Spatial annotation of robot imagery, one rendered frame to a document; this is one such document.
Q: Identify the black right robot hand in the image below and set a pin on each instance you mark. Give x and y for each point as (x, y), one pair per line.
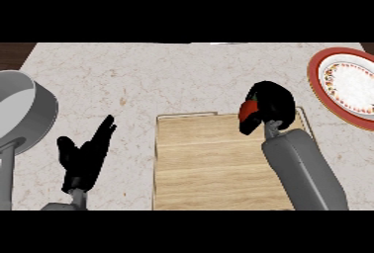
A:
(274, 102)

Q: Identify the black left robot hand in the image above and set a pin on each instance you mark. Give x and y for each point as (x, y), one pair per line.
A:
(88, 158)

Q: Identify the red bell pepper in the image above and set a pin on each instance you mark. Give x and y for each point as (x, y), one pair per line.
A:
(248, 109)

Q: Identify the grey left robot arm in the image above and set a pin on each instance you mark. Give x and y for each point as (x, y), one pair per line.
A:
(73, 200)

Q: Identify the red-rimmed white plate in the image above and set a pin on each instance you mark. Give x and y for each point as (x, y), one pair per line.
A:
(348, 86)

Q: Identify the pale wooden tray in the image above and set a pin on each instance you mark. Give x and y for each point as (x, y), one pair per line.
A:
(220, 164)

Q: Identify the grey metal pot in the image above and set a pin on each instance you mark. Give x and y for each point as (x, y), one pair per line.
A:
(23, 115)

